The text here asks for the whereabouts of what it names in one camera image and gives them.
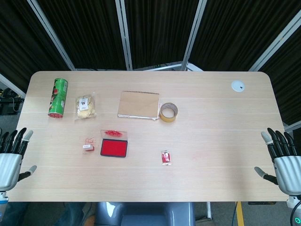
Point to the green snack can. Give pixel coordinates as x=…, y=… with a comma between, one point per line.
x=58, y=99

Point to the red candy packet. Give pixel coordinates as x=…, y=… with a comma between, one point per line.
x=166, y=157

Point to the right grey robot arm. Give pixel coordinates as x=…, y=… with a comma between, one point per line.
x=295, y=212

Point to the yellowish tape roll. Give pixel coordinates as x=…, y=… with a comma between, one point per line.
x=168, y=115

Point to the black under-table control box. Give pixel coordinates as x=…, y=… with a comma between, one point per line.
x=257, y=203

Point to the grey robot torso base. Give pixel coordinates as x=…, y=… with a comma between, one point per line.
x=143, y=215

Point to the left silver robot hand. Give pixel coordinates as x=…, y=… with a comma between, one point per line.
x=9, y=164

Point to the red ink pad clear lid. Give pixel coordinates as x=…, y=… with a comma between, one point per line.
x=114, y=147

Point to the bagged cookies clear wrapper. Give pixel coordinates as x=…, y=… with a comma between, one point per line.
x=85, y=106

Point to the brown spiral notebook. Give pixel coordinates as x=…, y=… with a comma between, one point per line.
x=138, y=106

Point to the white partition frame post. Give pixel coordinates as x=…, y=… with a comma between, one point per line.
x=51, y=35
x=275, y=43
x=292, y=127
x=11, y=85
x=124, y=37
x=193, y=37

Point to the white table leg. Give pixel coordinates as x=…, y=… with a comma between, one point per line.
x=208, y=210

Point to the white partition base foot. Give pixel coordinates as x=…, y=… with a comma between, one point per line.
x=164, y=67

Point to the black pleated curtain panel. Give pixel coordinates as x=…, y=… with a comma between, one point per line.
x=240, y=30
x=160, y=30
x=288, y=80
x=21, y=40
x=87, y=33

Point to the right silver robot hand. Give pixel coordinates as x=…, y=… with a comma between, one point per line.
x=289, y=171

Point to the small red stamp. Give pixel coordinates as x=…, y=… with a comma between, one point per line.
x=87, y=147

